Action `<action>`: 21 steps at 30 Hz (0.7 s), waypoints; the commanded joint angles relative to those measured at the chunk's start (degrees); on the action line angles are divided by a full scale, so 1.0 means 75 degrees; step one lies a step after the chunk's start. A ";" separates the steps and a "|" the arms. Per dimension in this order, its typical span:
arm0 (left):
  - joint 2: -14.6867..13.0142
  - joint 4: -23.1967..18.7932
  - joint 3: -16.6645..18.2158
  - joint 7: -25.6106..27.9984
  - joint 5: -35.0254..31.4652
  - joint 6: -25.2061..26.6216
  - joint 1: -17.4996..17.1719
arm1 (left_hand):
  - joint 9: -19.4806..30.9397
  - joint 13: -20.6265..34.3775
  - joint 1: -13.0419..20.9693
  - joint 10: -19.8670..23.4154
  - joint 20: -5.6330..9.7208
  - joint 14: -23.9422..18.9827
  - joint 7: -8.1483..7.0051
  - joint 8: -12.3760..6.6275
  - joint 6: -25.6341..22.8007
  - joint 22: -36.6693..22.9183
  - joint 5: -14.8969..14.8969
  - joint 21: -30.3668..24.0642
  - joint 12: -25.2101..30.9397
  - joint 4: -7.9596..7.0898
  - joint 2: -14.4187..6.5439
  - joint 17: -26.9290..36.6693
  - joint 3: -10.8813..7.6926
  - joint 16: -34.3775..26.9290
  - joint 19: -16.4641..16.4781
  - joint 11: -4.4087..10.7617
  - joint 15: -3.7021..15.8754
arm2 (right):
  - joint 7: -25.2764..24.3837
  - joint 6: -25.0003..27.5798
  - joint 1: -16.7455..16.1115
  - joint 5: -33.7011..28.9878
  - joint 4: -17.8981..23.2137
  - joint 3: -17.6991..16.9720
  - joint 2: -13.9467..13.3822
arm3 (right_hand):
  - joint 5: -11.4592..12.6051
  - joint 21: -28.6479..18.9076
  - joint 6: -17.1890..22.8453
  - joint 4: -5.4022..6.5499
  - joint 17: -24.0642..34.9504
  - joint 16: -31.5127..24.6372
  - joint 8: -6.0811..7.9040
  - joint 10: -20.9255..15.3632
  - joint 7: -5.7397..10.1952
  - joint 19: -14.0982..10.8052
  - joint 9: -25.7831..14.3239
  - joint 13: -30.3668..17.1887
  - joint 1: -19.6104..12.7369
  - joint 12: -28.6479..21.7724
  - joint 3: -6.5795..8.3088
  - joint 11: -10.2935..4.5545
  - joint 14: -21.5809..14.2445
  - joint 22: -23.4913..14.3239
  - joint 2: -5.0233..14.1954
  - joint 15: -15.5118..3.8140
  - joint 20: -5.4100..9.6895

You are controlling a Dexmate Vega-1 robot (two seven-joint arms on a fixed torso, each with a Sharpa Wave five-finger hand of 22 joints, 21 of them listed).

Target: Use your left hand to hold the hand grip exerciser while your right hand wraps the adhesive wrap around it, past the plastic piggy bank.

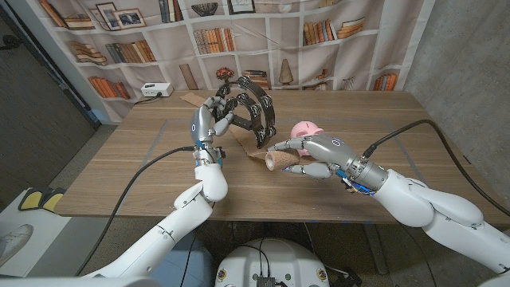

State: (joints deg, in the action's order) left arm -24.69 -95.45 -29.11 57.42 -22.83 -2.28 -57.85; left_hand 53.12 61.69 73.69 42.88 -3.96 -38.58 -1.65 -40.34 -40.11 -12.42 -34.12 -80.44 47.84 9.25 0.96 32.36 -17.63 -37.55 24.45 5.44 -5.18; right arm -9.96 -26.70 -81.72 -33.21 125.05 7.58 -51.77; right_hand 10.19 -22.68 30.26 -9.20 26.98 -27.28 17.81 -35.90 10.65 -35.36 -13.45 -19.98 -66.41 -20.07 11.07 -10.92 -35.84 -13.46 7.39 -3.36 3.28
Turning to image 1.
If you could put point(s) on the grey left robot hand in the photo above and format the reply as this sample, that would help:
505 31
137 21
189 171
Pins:
203 123

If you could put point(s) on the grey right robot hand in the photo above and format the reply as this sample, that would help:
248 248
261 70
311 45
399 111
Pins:
326 149

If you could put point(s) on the tan adhesive wrap roll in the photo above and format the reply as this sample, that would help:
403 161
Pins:
281 160

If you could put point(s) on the black half-moon tambourine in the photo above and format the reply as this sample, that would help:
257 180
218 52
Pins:
265 111

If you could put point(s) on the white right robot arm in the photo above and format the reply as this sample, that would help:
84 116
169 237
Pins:
438 215

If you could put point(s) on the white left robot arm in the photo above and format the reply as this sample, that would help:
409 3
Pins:
175 227

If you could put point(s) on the pink plastic piggy bank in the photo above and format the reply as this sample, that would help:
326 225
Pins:
307 128

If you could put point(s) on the white power strip box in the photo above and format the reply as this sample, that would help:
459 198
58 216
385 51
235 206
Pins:
156 89

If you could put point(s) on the printed bookshelf backdrop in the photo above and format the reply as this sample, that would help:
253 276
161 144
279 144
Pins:
318 48

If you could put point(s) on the grey metal table leg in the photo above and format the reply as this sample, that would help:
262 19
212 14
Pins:
374 247

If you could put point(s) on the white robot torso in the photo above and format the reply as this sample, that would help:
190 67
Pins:
275 259

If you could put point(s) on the yellow black foot pedal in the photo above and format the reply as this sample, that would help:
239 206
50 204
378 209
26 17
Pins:
34 199

